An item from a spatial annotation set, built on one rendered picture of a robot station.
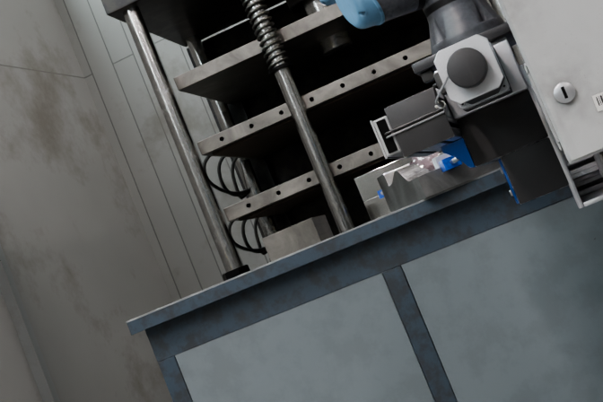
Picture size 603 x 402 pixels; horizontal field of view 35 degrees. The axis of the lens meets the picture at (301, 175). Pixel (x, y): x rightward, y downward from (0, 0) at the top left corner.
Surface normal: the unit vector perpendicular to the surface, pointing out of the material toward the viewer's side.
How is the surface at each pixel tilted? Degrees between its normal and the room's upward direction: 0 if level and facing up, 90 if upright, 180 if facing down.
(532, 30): 90
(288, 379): 90
